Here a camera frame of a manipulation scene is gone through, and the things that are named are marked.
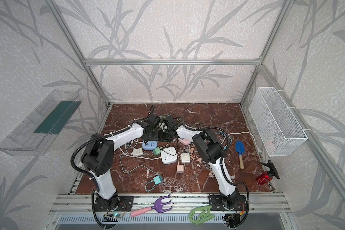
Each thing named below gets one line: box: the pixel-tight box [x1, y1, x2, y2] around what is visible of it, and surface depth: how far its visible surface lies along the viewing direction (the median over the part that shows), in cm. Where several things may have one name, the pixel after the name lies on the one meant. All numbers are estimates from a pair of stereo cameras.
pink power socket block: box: [177, 137, 192, 146], surface depth 98 cm
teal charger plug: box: [153, 174, 163, 185], surface depth 81 cm
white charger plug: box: [181, 152, 191, 164], surface depth 88 cm
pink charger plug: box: [176, 164, 184, 174], surface depth 85 cm
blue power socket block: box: [142, 140, 159, 151], surface depth 95 cm
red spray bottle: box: [256, 160, 280, 185], surface depth 73 cm
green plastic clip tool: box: [188, 205, 216, 226], surface depth 72 cm
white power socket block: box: [160, 147, 178, 165], surface depth 90 cm
